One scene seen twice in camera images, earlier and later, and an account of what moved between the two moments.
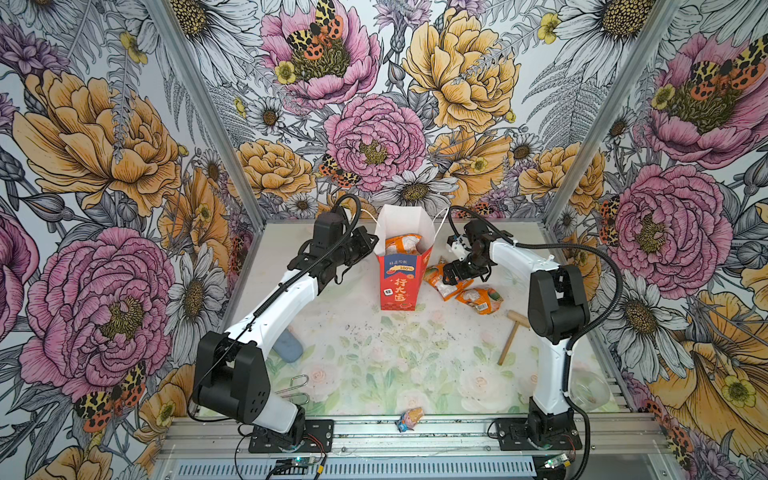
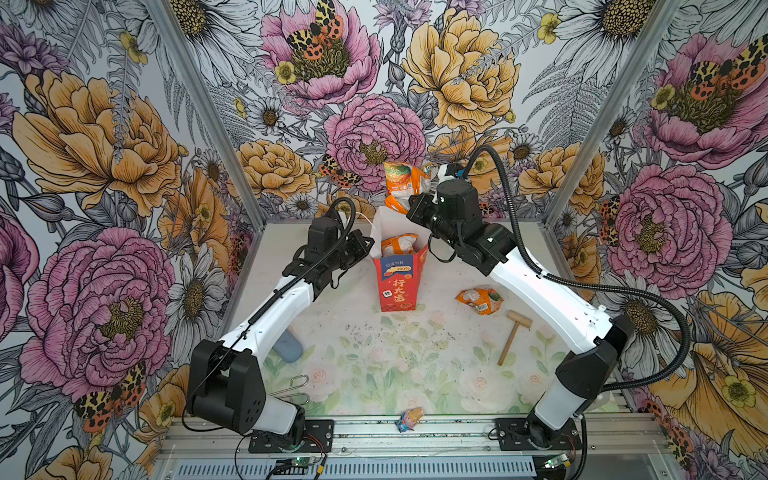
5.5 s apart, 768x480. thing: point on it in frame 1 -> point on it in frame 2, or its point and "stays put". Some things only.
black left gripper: (363, 236) stays put
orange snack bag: (433, 274) -> (402, 181)
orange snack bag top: (405, 244) stays put
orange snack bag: (484, 300) stays put
